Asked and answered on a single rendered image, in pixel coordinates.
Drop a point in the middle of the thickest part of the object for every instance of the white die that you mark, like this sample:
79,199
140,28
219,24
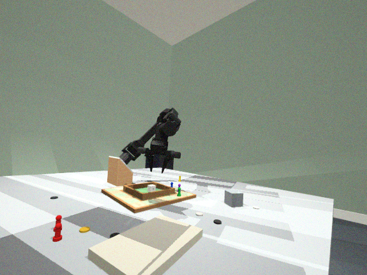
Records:
151,188

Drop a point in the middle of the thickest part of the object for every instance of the red pawn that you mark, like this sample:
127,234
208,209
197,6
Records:
57,236
58,219

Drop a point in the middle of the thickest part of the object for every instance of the yellow flat disc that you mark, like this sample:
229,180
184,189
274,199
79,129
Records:
84,229

